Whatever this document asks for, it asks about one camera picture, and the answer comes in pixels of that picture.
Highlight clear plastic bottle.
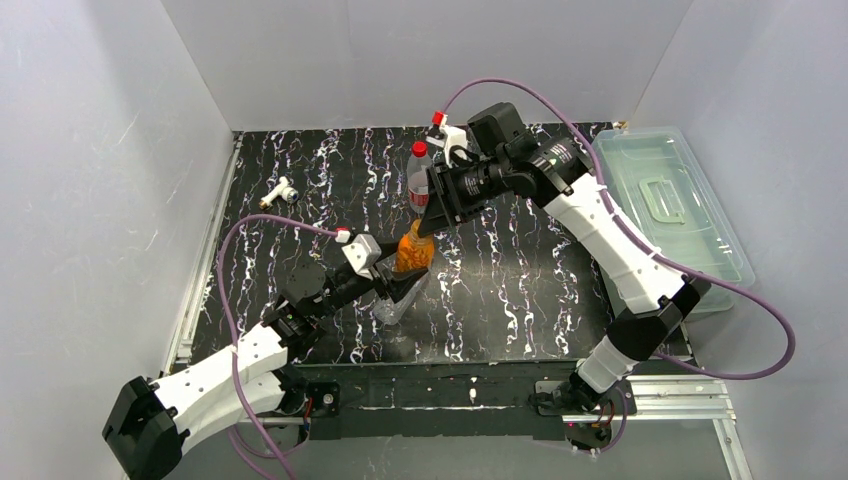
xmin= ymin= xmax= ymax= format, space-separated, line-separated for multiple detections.
xmin=372 ymin=279 xmax=424 ymax=325

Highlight orange juice bottle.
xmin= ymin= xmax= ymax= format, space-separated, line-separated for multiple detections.
xmin=394 ymin=231 xmax=435 ymax=272

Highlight red label water bottle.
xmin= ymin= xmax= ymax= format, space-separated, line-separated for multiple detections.
xmin=406 ymin=149 xmax=433 ymax=215

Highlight red bottle cap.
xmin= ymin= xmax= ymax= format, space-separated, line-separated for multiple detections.
xmin=411 ymin=141 xmax=428 ymax=158

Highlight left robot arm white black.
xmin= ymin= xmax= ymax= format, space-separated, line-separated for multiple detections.
xmin=102 ymin=262 xmax=429 ymax=479

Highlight white pipe fitting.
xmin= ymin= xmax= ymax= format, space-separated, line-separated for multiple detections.
xmin=259 ymin=176 xmax=300 ymax=210

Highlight clear plastic storage box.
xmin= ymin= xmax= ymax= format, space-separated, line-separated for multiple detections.
xmin=593 ymin=127 xmax=755 ymax=288

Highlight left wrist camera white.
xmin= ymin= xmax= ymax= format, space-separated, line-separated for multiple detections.
xmin=342 ymin=233 xmax=382 ymax=280

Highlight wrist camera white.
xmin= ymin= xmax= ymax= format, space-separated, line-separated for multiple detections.
xmin=342 ymin=233 xmax=382 ymax=280
xmin=426 ymin=124 xmax=468 ymax=168

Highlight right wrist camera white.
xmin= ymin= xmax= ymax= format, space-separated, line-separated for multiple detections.
xmin=426 ymin=124 xmax=468 ymax=168

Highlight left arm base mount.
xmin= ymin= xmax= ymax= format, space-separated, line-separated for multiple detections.
xmin=261 ymin=380 xmax=342 ymax=458

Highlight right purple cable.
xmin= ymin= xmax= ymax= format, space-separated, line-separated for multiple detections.
xmin=431 ymin=77 xmax=797 ymax=455

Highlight purple cable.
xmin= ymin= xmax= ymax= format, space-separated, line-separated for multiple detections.
xmin=431 ymin=77 xmax=797 ymax=455
xmin=216 ymin=213 xmax=352 ymax=480

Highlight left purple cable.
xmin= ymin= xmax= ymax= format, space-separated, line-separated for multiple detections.
xmin=216 ymin=213 xmax=352 ymax=480

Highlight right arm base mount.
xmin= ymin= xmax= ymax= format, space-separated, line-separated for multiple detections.
xmin=528 ymin=380 xmax=638 ymax=457

